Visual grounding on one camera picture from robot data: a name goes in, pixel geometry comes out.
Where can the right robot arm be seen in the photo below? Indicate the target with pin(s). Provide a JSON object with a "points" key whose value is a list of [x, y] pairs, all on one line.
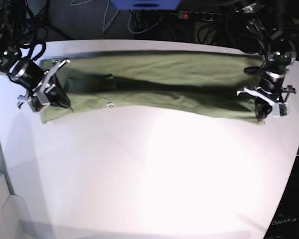
{"points": [[20, 47]]}

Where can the blue box overhead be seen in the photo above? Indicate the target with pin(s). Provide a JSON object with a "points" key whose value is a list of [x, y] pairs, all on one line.
{"points": [[145, 4]]}

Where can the white side panel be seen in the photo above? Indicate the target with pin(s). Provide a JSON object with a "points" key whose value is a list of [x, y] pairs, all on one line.
{"points": [[11, 226]]}

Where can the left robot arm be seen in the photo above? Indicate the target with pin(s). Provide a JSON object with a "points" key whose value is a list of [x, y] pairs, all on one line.
{"points": [[261, 20]]}

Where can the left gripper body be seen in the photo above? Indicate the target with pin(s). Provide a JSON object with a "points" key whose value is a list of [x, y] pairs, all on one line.
{"points": [[271, 90]]}

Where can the black OpenArm case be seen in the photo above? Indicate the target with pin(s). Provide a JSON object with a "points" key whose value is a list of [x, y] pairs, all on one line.
{"points": [[283, 227]]}

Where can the green T-shirt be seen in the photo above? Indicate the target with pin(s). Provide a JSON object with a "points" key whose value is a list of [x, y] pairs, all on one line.
{"points": [[200, 83]]}

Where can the black power strip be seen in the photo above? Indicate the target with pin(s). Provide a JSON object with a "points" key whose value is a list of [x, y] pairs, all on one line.
{"points": [[200, 16]]}

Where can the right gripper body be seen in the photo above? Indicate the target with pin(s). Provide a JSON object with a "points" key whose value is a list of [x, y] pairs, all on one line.
{"points": [[35, 80]]}

